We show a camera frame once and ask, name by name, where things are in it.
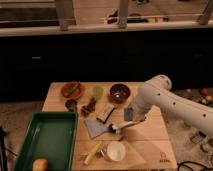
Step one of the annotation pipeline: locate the dark green small cup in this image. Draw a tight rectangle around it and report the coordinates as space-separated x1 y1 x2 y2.
65 99 77 112

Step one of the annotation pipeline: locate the brown pine cone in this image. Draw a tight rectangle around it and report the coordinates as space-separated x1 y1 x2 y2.
81 97 96 116

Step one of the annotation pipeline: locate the grey triangular cloth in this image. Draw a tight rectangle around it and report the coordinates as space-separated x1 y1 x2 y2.
84 119 108 139

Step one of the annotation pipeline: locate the dark purple bowl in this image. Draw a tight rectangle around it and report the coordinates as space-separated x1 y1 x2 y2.
110 83 131 104

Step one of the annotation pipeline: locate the black tripod stand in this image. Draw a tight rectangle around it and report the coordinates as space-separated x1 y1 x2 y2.
0 126 8 171

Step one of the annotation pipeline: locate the white cup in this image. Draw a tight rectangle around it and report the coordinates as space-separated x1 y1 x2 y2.
106 141 126 162

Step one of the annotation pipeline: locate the yellow banana toy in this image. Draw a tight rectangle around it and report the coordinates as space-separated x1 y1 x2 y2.
82 142 102 165

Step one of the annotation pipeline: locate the orange fruit toy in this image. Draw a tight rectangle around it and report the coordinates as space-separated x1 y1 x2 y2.
32 158 48 171

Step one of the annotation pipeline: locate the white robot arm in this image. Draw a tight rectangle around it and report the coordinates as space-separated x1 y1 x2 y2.
131 75 213 138

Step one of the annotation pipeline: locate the blue grey sponge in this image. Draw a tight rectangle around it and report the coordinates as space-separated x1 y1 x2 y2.
124 107 134 121

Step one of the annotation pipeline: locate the black cable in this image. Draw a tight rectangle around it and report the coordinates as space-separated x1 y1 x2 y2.
176 160 213 171

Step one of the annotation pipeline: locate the green plastic bin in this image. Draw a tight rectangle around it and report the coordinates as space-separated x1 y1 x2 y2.
13 112 78 171

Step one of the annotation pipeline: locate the green pickle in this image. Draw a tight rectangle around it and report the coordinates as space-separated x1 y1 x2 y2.
63 83 80 97

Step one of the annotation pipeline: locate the light green cup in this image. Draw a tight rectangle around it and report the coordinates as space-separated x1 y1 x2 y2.
92 86 103 100

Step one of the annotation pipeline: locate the orange plate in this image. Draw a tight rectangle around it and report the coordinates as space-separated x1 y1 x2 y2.
61 82 82 99

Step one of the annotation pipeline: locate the white black eraser block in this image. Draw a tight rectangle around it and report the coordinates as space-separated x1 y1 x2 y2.
96 104 115 123

